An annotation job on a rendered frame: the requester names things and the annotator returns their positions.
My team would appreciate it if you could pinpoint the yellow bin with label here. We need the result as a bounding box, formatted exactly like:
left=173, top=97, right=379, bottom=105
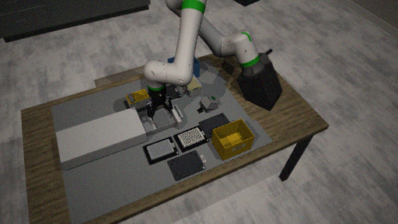
left=211, top=118, right=255, bottom=161

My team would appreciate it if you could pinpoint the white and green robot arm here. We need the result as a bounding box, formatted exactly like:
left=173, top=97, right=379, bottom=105
left=143, top=0, right=273, bottom=98

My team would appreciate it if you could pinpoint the grey bench mat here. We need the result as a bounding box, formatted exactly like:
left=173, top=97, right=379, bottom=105
left=51, top=60, right=273, bottom=224

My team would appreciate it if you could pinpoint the dark blue open bin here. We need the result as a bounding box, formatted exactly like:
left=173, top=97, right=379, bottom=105
left=168, top=56, right=200, bottom=78

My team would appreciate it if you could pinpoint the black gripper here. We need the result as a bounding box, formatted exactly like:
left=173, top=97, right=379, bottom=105
left=146, top=95, right=173, bottom=124

